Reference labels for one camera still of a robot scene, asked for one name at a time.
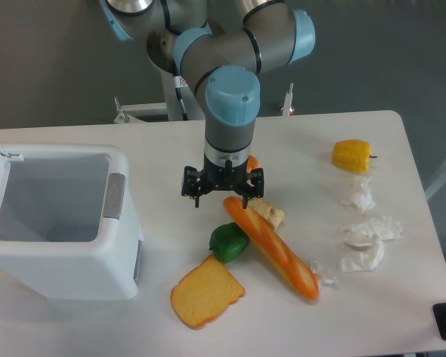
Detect long orange baguette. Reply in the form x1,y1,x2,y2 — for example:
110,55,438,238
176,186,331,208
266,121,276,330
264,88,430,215
223,196,320,303

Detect green bell pepper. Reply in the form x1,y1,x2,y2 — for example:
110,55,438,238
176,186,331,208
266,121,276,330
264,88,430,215
209,222,250,263

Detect upper crumpled white tissue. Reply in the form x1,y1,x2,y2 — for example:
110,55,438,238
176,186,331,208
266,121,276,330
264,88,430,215
341,177,376,215

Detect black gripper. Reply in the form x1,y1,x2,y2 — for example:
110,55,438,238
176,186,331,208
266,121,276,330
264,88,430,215
181,155,264,209

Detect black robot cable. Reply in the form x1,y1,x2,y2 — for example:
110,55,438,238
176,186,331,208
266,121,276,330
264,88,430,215
172,57,190,121

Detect white metal base frame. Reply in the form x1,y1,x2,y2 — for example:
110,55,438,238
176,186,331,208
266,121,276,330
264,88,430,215
114,82,295,123

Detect large crumpled white tissue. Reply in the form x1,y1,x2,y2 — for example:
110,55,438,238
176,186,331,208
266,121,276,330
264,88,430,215
338,216,404,273

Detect small orange bread roll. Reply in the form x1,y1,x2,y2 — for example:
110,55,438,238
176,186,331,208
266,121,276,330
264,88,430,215
246,155,261,173

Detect yellow bell pepper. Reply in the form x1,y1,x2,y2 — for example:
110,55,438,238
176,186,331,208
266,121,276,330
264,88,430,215
332,139,376,174

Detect small crumpled tissue piece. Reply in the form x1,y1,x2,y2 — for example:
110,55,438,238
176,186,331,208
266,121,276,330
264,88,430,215
309,261,337,286

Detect white plastic bin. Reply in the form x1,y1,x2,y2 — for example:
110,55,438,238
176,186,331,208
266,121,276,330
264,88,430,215
0,144,143,300

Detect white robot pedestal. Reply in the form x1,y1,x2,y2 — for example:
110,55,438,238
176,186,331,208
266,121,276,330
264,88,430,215
146,29,207,122

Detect orange toast slice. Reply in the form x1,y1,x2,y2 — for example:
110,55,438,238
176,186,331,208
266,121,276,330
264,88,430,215
170,254,245,329

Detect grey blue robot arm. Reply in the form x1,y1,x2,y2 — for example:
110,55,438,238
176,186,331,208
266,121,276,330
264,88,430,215
101,1,316,205

